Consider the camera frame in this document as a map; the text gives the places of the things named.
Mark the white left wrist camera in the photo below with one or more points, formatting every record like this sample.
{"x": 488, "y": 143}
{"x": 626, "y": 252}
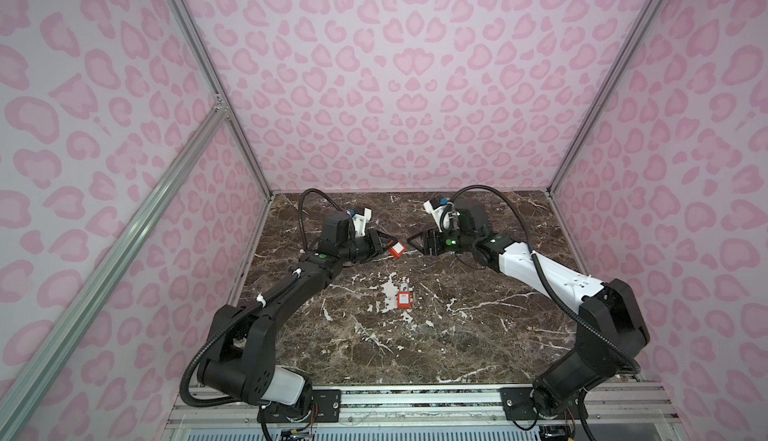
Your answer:
{"x": 360, "y": 218}

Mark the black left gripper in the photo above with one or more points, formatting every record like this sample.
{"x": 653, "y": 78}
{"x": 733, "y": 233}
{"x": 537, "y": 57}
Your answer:
{"x": 375, "y": 244}

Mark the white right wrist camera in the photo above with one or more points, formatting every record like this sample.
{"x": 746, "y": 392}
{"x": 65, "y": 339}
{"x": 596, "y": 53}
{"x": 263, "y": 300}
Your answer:
{"x": 439, "y": 209}

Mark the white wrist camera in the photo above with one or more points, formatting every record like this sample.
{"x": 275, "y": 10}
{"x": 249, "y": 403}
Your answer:
{"x": 360, "y": 218}
{"x": 439, "y": 209}

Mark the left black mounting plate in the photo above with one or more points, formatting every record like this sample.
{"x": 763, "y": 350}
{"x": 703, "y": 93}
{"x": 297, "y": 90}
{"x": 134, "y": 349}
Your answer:
{"x": 312, "y": 405}

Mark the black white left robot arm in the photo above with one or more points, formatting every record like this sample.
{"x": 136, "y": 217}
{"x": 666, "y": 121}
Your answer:
{"x": 237, "y": 362}

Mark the red padlock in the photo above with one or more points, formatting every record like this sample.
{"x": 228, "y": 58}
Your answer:
{"x": 404, "y": 299}
{"x": 397, "y": 250}

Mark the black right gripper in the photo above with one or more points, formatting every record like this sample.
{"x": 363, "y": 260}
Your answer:
{"x": 428, "y": 243}

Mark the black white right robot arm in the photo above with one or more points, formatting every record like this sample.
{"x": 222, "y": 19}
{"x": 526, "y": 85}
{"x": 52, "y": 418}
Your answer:
{"x": 611, "y": 330}

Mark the diagonal aluminium frame bar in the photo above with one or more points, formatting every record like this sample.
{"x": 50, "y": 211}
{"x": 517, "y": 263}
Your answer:
{"x": 34, "y": 381}

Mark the black mounting plate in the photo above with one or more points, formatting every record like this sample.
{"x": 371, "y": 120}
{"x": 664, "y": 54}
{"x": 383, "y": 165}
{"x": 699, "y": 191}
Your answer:
{"x": 312, "y": 405}
{"x": 517, "y": 403}

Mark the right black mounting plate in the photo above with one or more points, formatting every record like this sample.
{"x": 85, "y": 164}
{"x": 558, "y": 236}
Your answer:
{"x": 517, "y": 403}

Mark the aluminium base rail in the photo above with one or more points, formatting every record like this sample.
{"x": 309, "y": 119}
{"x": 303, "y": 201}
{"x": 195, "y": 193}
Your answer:
{"x": 615, "y": 411}

